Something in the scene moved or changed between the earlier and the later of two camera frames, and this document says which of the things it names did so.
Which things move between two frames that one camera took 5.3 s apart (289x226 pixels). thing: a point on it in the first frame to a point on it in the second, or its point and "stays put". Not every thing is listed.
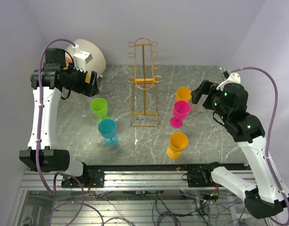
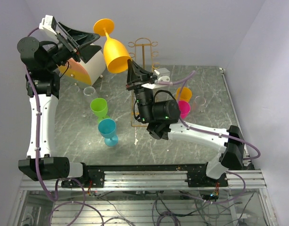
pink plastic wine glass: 180,110 stays put
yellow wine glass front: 178,141 to 116,55
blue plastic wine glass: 107,127 stays put
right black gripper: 204,88 to 134,73
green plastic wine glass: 99,108 stays put
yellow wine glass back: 183,93 stays put
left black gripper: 89,89 to 80,38
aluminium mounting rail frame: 108,177 stays put
